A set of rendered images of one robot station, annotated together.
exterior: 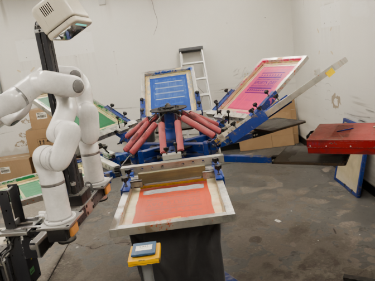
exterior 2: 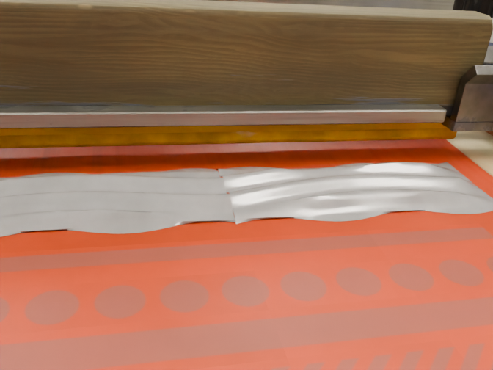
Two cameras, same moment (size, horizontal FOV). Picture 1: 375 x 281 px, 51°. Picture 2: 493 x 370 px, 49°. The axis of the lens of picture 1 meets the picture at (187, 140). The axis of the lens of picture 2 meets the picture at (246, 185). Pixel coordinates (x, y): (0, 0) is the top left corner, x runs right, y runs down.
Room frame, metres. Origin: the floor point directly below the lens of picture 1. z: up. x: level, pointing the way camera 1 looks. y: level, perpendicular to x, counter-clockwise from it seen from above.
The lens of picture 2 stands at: (1.90, 0.18, 1.12)
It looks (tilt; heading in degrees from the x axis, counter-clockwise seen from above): 27 degrees down; 345
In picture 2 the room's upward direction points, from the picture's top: 5 degrees clockwise
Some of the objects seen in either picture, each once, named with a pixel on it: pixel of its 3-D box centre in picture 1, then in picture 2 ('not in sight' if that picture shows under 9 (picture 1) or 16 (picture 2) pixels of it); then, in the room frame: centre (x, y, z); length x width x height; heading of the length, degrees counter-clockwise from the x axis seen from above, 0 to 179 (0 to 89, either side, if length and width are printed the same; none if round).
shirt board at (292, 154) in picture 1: (252, 157); not in sight; (2.78, -0.46, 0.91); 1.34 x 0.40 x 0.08; 60
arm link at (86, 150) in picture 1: (87, 139); not in sight; (1.94, 0.50, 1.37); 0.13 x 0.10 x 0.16; 23
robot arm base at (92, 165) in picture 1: (90, 168); not in sight; (1.95, 0.52, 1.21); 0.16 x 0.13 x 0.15; 82
